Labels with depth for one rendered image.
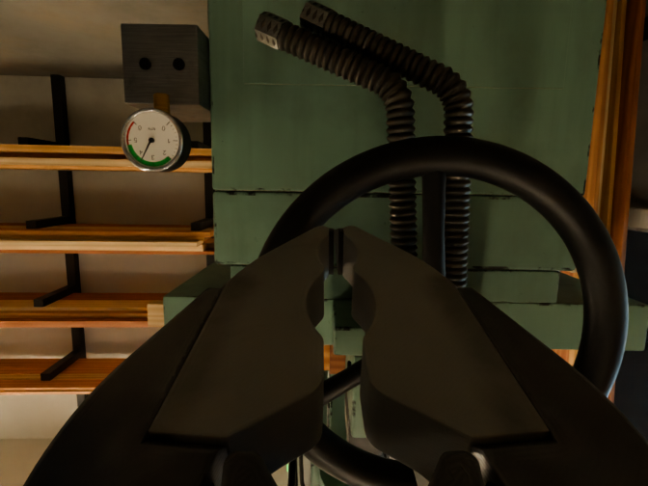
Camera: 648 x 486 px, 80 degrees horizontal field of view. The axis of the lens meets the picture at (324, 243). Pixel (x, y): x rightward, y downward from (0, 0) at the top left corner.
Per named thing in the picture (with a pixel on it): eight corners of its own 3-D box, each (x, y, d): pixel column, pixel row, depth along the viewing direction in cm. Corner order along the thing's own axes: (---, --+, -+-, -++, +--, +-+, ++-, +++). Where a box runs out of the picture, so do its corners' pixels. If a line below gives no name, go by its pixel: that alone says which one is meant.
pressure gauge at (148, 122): (180, 88, 38) (183, 173, 39) (193, 96, 42) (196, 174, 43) (116, 87, 38) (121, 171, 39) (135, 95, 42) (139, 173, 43)
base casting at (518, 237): (589, 197, 46) (580, 273, 47) (444, 190, 103) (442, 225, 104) (207, 190, 46) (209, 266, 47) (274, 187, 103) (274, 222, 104)
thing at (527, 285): (560, 271, 47) (556, 303, 48) (489, 245, 68) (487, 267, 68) (229, 265, 47) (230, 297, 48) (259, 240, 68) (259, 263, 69)
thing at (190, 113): (196, 22, 40) (199, 104, 41) (227, 61, 52) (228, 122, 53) (114, 21, 40) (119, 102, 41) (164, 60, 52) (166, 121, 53)
